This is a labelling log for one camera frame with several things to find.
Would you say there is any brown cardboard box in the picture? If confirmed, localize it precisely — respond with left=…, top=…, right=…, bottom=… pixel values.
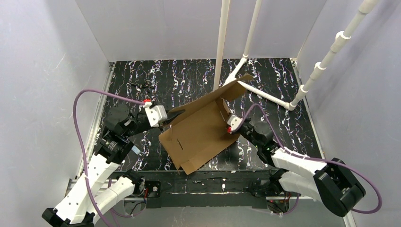
left=158, top=73, right=253, bottom=175

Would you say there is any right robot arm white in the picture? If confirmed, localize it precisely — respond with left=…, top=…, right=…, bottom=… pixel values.
left=228, top=120, right=366, bottom=217

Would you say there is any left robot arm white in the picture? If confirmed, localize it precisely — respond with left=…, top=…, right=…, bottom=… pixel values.
left=42, top=101, right=184, bottom=227

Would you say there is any light blue tube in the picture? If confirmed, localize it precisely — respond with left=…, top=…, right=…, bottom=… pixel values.
left=131, top=145, right=141, bottom=155

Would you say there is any small black clip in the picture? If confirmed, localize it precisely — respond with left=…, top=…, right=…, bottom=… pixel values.
left=128, top=80, right=155, bottom=92

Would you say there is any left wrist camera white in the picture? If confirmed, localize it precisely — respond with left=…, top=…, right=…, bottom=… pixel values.
left=142, top=99, right=167, bottom=127

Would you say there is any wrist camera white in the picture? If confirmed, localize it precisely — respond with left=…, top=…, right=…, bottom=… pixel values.
left=227, top=114, right=243, bottom=134
left=142, top=99, right=167, bottom=127

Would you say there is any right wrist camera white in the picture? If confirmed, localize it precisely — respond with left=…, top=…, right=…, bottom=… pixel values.
left=227, top=114, right=243, bottom=134

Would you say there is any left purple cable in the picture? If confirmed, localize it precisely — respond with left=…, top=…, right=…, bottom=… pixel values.
left=73, top=89, right=146, bottom=227

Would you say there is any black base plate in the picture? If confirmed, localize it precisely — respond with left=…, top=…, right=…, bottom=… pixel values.
left=138, top=169, right=296, bottom=209

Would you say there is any white PVC pipe frame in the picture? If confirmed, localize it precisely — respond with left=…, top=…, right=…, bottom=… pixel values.
left=213, top=0, right=380, bottom=111

